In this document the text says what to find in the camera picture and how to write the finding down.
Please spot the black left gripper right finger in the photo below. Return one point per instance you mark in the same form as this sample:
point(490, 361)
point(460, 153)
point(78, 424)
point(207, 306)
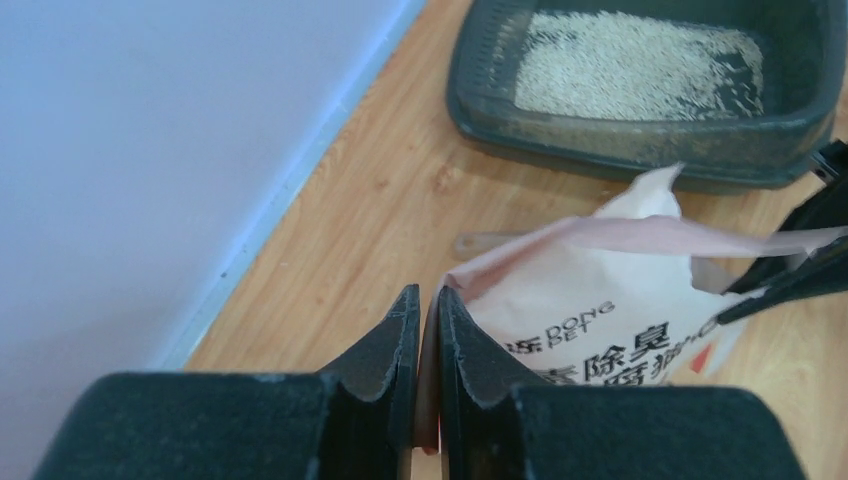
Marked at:
point(501, 421)

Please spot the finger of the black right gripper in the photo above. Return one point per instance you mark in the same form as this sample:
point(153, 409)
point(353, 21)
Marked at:
point(823, 274)
point(827, 208)

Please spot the clear plastic scoop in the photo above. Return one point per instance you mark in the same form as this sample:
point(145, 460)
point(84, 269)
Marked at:
point(469, 245)

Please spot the dark grey litter box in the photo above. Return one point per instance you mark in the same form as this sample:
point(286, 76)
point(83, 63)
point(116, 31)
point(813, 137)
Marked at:
point(740, 93)

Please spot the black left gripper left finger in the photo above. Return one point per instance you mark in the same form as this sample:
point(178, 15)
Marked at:
point(351, 419)

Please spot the pink cat litter bag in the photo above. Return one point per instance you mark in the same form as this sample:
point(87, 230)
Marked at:
point(626, 295)

